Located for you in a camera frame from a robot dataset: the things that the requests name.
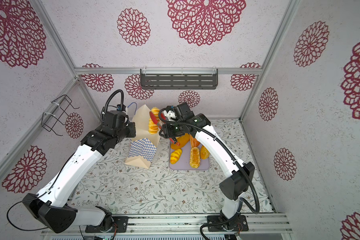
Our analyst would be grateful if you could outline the red kitchen tongs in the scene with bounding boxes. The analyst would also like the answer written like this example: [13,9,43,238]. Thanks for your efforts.
[150,111,180,146]

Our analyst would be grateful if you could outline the striped swirl bread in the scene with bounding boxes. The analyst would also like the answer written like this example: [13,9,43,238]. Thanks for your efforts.
[149,107,160,135]

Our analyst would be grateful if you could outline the blue checkered paper bag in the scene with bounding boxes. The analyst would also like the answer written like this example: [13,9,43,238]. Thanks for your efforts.
[125,105,160,169]

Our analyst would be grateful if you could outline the round golden bun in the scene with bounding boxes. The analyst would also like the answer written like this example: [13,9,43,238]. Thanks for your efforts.
[200,146,210,160]

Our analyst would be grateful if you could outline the oval topped bread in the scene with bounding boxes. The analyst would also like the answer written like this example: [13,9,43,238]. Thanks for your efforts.
[190,147,201,169]

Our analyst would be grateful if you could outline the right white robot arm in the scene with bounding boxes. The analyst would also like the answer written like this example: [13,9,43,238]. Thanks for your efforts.
[159,103,260,219]

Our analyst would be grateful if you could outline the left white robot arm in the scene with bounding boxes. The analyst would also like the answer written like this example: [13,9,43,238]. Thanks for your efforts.
[23,110,136,234]

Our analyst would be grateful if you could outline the long orange bread loaf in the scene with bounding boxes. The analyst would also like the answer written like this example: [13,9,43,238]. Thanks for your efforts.
[171,134,190,150]

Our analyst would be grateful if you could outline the brown croissant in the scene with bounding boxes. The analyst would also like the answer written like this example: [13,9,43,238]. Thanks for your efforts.
[190,135,200,148]

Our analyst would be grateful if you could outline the small yellow striped bun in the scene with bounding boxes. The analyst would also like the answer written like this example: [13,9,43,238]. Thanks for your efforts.
[170,149,182,164]

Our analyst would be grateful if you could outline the lavender tray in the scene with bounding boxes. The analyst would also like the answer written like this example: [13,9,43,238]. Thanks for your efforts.
[169,141,210,171]

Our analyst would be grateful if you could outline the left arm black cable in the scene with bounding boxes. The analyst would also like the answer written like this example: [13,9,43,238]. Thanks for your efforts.
[6,89,125,232]

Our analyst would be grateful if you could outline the grey wall shelf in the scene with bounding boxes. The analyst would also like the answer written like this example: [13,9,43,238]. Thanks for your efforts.
[140,69,219,90]

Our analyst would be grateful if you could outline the black wire wall rack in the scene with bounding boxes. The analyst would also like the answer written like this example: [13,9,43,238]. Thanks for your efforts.
[41,95,79,137]

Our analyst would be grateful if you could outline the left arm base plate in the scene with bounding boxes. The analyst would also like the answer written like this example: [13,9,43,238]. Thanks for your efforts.
[85,216,129,233]

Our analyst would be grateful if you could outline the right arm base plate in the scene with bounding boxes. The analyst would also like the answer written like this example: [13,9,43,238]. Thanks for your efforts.
[207,215,249,232]

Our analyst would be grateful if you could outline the aluminium front rail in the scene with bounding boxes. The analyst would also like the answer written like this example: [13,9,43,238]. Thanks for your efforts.
[40,213,294,236]

